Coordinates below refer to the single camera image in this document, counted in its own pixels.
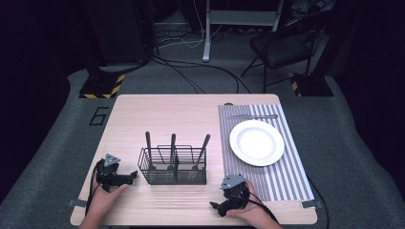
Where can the grey tape strip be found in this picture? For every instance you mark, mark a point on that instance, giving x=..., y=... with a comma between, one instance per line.
x=311, y=204
x=77, y=203

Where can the person's right hand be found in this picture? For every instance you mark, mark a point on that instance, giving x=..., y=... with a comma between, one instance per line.
x=254, y=211

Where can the white metal table frame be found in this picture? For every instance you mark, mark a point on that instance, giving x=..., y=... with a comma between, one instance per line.
x=207, y=38

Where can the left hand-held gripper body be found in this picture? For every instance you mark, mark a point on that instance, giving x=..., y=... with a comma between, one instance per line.
x=108, y=176

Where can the black folding chair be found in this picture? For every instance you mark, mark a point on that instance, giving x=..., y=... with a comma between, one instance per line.
x=280, y=47

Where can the white round plate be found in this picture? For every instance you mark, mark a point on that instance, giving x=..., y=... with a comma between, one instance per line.
x=256, y=143

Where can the grey table knife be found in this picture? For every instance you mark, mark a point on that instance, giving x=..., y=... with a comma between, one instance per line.
x=251, y=116

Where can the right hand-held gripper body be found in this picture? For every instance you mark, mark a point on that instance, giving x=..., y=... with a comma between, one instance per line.
x=235, y=192

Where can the person's left hand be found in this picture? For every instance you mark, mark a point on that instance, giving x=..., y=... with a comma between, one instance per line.
x=103, y=200

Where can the yellow-black striped stand base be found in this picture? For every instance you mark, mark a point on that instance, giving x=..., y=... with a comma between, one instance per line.
x=102, y=86
x=312, y=84

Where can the grey striped placemat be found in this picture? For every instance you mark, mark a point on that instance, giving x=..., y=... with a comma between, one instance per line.
x=286, y=178

